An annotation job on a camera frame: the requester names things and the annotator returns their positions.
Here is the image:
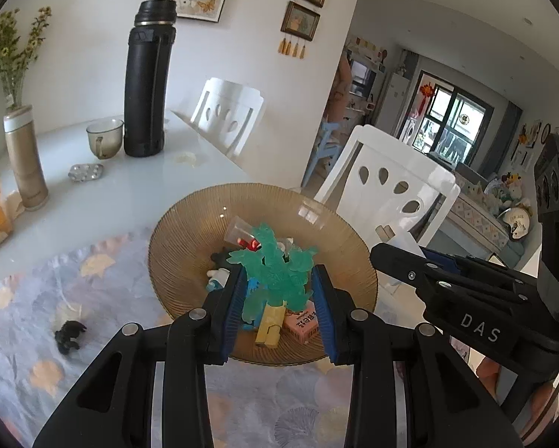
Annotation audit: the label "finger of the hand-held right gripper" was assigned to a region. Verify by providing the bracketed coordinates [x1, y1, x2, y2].
[370, 242, 539, 299]
[422, 247, 537, 281]

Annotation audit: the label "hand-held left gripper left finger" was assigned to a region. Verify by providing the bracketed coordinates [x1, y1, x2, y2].
[32, 264, 248, 448]

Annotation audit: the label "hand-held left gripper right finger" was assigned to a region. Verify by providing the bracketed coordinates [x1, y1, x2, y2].
[311, 264, 525, 448]

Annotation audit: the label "pink box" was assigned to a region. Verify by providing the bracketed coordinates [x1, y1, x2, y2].
[282, 301, 321, 345]

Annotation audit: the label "yellow toy block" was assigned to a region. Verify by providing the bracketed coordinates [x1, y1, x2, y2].
[255, 305, 285, 347]

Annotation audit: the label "black toy figure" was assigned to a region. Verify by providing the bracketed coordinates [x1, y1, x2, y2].
[210, 249, 237, 268]

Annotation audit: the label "green toy tree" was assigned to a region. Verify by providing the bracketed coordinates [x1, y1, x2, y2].
[228, 223, 318, 325]

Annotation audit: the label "amber ribbed glass bowl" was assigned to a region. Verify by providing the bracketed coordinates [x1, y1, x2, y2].
[147, 182, 378, 367]

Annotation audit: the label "person's right hand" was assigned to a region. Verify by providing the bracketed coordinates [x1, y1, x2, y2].
[476, 357, 559, 432]

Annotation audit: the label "sofa with patterned cover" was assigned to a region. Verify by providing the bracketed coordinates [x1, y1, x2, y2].
[441, 168, 528, 257]

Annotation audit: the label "white helmet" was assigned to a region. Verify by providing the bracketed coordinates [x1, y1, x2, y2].
[497, 208, 532, 243]

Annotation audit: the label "pile of stuffed toys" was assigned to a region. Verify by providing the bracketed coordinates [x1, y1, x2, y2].
[485, 172, 533, 215]

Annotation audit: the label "white chair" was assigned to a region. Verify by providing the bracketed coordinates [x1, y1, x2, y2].
[313, 124, 462, 250]
[189, 77, 267, 159]

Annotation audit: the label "light blue chair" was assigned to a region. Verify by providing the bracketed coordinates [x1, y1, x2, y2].
[302, 120, 343, 187]

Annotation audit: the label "grey curtain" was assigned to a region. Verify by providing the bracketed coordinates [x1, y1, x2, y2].
[494, 103, 523, 173]

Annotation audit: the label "glass balcony door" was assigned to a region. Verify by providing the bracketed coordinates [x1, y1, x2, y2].
[415, 70, 495, 169]

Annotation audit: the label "white refrigerator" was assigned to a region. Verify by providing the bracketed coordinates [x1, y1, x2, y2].
[384, 72, 411, 136]

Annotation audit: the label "black toy animal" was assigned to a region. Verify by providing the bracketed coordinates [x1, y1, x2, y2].
[54, 321, 88, 355]

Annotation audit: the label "pink cloth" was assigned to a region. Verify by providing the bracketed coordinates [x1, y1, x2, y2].
[325, 51, 352, 127]

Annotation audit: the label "floral tablecloth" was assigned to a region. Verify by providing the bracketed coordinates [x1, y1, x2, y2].
[0, 226, 411, 448]

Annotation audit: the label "grey glass cup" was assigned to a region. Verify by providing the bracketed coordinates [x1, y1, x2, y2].
[86, 118, 125, 160]

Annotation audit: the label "black thermos bottle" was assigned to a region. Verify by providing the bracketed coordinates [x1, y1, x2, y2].
[123, 0, 177, 158]

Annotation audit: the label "beige metal flask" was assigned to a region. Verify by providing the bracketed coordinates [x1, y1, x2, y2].
[3, 105, 50, 212]

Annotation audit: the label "framed picture with tassels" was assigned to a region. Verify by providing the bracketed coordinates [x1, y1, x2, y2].
[278, 1, 321, 60]

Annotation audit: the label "yellow dried flowers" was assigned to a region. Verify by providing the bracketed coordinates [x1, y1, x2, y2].
[0, 6, 53, 113]

